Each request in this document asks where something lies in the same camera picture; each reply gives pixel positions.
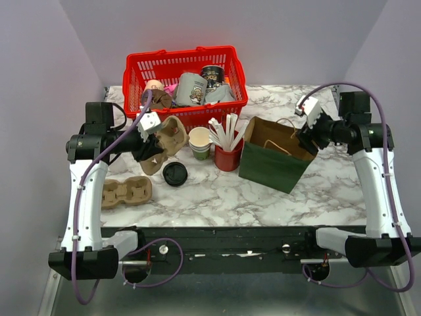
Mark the brown cardboard cup carrier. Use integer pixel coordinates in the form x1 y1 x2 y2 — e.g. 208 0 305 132
139 116 189 176

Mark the grey cloth in basket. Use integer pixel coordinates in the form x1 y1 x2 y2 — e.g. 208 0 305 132
205 84 235 104

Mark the red straw holder cup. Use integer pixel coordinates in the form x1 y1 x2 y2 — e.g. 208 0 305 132
214 138 244 172

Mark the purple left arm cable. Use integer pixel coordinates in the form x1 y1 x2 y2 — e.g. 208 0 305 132
70 89 184 305

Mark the stack of green paper cups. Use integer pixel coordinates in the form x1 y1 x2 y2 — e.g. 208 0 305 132
189 127 211 161

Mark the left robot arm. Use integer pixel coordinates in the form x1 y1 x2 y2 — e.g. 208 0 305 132
48 102 162 281

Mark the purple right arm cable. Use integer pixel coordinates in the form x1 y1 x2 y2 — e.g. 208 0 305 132
299 82 414 293

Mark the red plastic shopping basket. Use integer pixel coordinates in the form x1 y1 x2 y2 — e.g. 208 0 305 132
122 45 248 131

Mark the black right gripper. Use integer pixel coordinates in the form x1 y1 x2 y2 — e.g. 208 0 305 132
295 106 349 156

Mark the beige cup in basket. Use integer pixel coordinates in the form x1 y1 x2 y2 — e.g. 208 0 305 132
144 79 164 92

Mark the brown paper bag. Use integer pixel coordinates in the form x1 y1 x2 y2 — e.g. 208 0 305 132
239 117 316 194

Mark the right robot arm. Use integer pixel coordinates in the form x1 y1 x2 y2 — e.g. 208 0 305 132
295 92 420 267

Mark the grey printed cup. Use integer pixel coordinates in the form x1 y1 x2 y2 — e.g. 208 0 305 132
175 72 207 107

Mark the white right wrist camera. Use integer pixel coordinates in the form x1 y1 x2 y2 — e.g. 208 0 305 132
295 95 322 129

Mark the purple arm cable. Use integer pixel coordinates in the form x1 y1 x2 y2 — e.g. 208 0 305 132
70 89 184 305
299 82 414 293

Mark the stack of black cup lids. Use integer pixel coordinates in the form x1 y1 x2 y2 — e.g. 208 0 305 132
162 162 188 187

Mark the black printed can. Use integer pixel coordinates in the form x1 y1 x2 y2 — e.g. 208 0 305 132
200 65 225 93

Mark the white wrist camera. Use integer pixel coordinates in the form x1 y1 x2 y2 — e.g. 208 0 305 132
136 112 162 142
295 95 322 129

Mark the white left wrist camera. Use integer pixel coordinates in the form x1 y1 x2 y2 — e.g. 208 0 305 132
136 112 162 142

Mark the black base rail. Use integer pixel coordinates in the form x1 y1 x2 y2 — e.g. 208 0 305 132
108 226 343 276

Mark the white wrapped straws bundle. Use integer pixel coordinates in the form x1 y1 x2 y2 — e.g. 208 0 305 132
209 113 247 152

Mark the brown crumpled cloth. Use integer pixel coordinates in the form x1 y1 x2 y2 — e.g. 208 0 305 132
149 89 172 110

